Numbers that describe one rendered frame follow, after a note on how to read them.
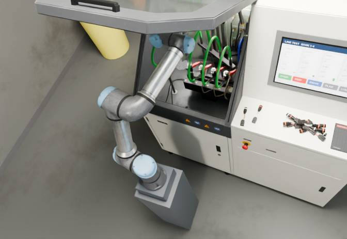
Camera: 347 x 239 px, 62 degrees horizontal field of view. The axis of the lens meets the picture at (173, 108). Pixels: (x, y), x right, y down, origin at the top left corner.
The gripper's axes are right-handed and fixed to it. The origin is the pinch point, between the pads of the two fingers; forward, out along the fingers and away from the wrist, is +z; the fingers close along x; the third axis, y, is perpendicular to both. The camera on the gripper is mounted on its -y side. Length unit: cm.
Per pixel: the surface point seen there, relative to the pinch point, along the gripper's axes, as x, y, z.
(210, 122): 22.2, 21.5, 29.6
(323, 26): 68, -13, -26
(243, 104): 38.2, 5.5, 25.1
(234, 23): 20.3, -32.1, -1.2
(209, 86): 13.4, -0.6, 25.2
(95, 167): -93, 60, 123
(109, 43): -143, -69, 95
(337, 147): 91, 17, 25
